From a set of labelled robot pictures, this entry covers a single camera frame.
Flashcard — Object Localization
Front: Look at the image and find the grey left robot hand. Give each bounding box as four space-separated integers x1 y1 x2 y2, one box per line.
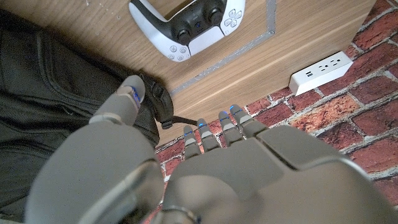
24 74 398 224

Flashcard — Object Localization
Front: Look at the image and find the white black game controller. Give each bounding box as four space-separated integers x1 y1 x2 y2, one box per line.
128 0 246 62

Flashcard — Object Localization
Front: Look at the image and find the black backpack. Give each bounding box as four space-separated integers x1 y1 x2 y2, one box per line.
0 9 198 222

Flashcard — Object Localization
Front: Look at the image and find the red brick print backdrop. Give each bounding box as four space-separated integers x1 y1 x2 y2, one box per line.
142 0 398 224

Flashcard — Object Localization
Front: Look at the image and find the white power strip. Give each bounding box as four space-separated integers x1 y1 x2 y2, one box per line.
289 51 354 96

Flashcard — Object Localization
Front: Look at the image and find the silver tape outline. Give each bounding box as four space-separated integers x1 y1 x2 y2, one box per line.
169 0 277 96

